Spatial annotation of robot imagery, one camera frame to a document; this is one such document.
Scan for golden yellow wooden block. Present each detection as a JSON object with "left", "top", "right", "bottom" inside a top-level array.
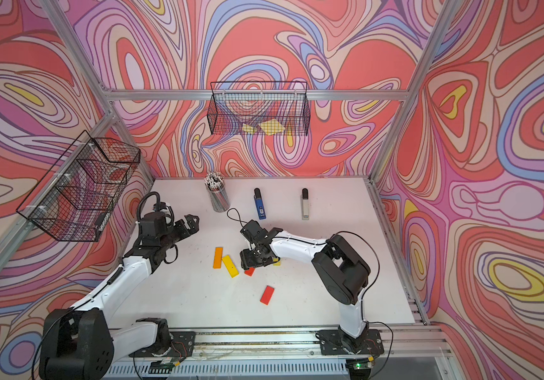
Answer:
[{"left": 222, "top": 255, "right": 240, "bottom": 278}]

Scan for orange wooden block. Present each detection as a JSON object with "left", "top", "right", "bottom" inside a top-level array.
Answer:
[{"left": 213, "top": 247, "right": 223, "bottom": 269}]

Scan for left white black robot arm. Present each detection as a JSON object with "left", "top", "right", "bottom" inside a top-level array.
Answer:
[{"left": 32, "top": 212, "right": 199, "bottom": 379}]

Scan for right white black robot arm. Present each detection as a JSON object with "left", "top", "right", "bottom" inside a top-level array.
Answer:
[{"left": 240, "top": 220, "right": 371, "bottom": 354}]

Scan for red wooden block front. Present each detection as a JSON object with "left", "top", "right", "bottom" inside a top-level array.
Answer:
[{"left": 259, "top": 286, "right": 275, "bottom": 306}]

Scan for blue stapler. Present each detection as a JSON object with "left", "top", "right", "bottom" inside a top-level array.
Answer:
[{"left": 254, "top": 188, "right": 267, "bottom": 220}]

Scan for beige stapler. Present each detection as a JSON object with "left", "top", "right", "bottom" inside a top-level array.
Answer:
[{"left": 300, "top": 188, "right": 310, "bottom": 220}]

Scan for metal mesh pencil cup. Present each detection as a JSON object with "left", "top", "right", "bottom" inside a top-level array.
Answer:
[{"left": 204, "top": 172, "right": 230, "bottom": 212}]

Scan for yellow sticky notes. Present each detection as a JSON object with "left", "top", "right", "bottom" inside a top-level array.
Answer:
[{"left": 241, "top": 119, "right": 286, "bottom": 136}]

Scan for black wire basket left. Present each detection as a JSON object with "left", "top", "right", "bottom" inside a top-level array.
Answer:
[{"left": 16, "top": 131, "right": 141, "bottom": 242}]

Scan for black wire basket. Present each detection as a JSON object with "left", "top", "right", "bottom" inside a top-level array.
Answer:
[
  {"left": 16, "top": 131, "right": 141, "bottom": 242},
  {"left": 207, "top": 80, "right": 311, "bottom": 136}
]

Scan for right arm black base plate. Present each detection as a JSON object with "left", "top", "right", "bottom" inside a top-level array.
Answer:
[{"left": 315, "top": 329, "right": 385, "bottom": 358}]

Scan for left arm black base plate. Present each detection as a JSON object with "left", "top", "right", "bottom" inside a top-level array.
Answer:
[{"left": 129, "top": 330, "right": 196, "bottom": 359}]

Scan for black wire basket back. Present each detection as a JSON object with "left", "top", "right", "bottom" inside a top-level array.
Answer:
[{"left": 207, "top": 80, "right": 311, "bottom": 136}]

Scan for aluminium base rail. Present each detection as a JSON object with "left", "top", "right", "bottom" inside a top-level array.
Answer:
[{"left": 101, "top": 324, "right": 463, "bottom": 379}]

